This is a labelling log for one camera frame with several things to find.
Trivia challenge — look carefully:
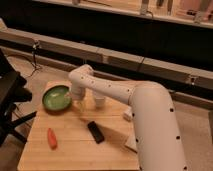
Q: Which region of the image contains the black rectangular remote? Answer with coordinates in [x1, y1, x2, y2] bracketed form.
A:
[87, 121, 105, 144]

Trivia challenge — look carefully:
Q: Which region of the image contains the beige sponge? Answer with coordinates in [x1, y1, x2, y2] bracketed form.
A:
[125, 134, 137, 152]

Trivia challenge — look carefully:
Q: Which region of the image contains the black cable on floor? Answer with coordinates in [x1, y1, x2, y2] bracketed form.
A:
[8, 43, 44, 79]

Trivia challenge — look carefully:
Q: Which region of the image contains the white plastic cup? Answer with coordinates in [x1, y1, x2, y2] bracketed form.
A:
[93, 92, 106, 108]

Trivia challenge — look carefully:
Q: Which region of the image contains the small white block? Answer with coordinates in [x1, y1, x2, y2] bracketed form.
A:
[123, 107, 132, 122]

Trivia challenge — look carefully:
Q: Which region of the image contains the green ceramic bowl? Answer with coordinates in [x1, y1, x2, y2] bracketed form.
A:
[42, 85, 72, 111]

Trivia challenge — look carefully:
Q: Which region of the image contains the pale translucent gripper finger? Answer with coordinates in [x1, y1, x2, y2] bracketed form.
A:
[77, 100, 85, 111]

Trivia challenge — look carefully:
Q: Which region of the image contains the black chair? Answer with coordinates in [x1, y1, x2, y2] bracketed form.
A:
[0, 49, 36, 147]

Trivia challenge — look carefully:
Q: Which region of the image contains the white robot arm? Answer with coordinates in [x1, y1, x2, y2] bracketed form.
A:
[68, 64, 188, 171]

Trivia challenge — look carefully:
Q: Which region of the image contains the orange carrot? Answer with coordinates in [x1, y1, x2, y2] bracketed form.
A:
[47, 128, 57, 149]

